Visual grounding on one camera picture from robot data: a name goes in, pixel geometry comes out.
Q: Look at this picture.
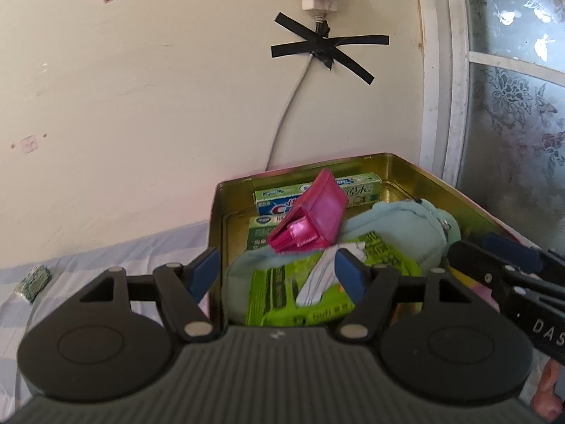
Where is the person's right hand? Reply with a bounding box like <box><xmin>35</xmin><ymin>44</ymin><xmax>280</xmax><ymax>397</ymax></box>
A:
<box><xmin>529</xmin><ymin>359</ymin><xmax>565</xmax><ymax>423</ymax></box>

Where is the pink purse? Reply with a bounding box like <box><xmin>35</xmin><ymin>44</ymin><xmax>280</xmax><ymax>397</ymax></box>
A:
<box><xmin>266</xmin><ymin>168</ymin><xmax>350</xmax><ymax>255</ymax></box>

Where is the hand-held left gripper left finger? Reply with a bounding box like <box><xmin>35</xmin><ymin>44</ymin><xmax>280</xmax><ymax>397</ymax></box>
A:
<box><xmin>78</xmin><ymin>247</ymin><xmax>221</xmax><ymax>343</ymax></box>

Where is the black tape cross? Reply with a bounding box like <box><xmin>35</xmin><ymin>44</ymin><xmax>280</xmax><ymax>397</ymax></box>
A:
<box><xmin>270</xmin><ymin>12</ymin><xmax>390</xmax><ymax>86</ymax></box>

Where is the teal zipper pouch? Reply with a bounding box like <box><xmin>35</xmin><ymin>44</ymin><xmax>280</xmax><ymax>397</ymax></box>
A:
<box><xmin>222</xmin><ymin>199</ymin><xmax>449</xmax><ymax>326</ymax></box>

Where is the striped bedsheet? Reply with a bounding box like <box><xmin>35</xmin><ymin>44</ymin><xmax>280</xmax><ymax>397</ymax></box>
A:
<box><xmin>0</xmin><ymin>221</ymin><xmax>213</xmax><ymax>408</ymax></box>

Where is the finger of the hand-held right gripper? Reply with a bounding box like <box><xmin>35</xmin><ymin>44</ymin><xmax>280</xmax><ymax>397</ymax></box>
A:
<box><xmin>447</xmin><ymin>241</ymin><xmax>522</xmax><ymax>295</ymax></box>
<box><xmin>481</xmin><ymin>234</ymin><xmax>565</xmax><ymax>282</ymax></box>

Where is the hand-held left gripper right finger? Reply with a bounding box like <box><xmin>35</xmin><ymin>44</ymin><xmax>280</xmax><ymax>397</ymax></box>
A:
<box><xmin>334</xmin><ymin>248</ymin><xmax>469</xmax><ymax>345</ymax></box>

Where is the white framed patterned window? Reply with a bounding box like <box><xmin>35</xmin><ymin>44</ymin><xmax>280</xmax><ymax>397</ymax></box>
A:
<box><xmin>415</xmin><ymin>0</ymin><xmax>565</xmax><ymax>249</ymax></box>

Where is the white power cable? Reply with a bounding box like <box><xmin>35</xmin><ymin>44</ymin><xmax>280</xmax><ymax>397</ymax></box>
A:
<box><xmin>264</xmin><ymin>51</ymin><xmax>314</xmax><ymax>172</ymax></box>

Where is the small dark green packet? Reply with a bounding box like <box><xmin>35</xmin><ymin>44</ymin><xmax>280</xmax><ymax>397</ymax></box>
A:
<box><xmin>16</xmin><ymin>264</ymin><xmax>53</xmax><ymax>305</ymax></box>

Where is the lime green wipes packet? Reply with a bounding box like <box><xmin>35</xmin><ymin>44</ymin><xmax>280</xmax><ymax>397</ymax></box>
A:
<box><xmin>244</xmin><ymin>231</ymin><xmax>423</xmax><ymax>328</ymax></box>

